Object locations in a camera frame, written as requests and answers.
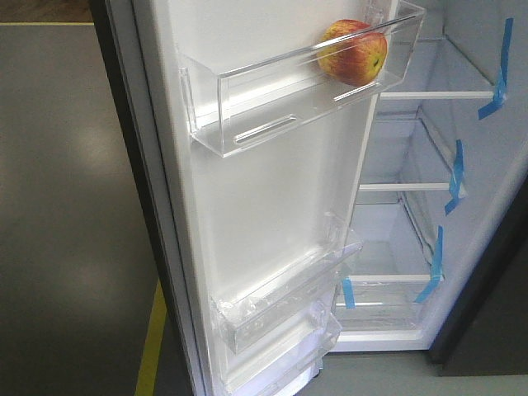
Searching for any white fridge door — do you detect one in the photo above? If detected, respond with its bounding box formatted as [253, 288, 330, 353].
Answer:
[89, 0, 426, 396]

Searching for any red yellow apple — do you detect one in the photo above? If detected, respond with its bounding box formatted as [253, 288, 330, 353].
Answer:
[317, 32, 388, 87]

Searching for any dark grey fridge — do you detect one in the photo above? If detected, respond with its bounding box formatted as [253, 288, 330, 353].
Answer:
[89, 0, 528, 396]

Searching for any clear fridge crisper drawer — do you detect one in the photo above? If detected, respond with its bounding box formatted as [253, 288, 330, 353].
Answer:
[334, 276, 429, 332]

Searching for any upper clear door bin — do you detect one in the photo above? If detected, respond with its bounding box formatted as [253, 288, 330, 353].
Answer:
[180, 1, 426, 158]

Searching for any lower clear door bin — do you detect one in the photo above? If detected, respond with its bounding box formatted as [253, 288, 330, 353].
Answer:
[220, 310, 342, 395]

